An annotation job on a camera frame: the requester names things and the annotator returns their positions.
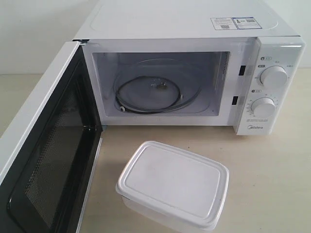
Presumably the white lidded plastic container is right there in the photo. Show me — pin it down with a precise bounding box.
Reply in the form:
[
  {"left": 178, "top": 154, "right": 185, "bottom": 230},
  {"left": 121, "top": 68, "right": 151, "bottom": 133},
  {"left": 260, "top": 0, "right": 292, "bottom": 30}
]
[{"left": 116, "top": 141, "right": 229, "bottom": 233}]

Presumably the white microwave door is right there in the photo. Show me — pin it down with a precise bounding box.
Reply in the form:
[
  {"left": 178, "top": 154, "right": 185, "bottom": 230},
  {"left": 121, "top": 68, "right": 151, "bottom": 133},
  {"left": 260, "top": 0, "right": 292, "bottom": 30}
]
[{"left": 0, "top": 41, "right": 102, "bottom": 233}]

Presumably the white microwave oven body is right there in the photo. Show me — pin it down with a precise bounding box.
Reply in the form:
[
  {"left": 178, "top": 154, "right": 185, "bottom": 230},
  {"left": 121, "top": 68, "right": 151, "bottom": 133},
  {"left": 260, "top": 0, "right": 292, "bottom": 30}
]
[{"left": 74, "top": 0, "right": 305, "bottom": 135}]

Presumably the glass turntable plate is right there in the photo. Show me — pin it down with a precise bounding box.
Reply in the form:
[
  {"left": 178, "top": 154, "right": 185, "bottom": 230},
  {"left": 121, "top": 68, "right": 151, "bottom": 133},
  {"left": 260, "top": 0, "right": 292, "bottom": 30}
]
[{"left": 114, "top": 58, "right": 201, "bottom": 115}]

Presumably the lower white control knob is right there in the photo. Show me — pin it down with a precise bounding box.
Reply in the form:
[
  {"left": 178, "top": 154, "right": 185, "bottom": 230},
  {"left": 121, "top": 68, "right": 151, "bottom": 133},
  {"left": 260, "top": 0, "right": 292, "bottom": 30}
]
[{"left": 251, "top": 97, "right": 276, "bottom": 117}]

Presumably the white control knob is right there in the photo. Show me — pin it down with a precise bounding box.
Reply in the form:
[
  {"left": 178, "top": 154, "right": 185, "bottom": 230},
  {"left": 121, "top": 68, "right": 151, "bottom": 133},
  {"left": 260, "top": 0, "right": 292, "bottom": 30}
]
[
  {"left": 259, "top": 66, "right": 288, "bottom": 89},
  {"left": 251, "top": 97, "right": 276, "bottom": 117}
]

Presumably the upper white control knob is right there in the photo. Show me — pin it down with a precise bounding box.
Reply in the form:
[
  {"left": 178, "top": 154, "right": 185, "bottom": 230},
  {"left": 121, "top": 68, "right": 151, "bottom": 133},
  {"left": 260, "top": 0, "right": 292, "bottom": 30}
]
[{"left": 259, "top": 66, "right": 288, "bottom": 89}]

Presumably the grey roller ring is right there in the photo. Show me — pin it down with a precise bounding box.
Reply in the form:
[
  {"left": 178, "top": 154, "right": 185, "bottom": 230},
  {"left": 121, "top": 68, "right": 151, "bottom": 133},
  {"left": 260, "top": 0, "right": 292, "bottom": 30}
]
[{"left": 116, "top": 75, "right": 202, "bottom": 114}]

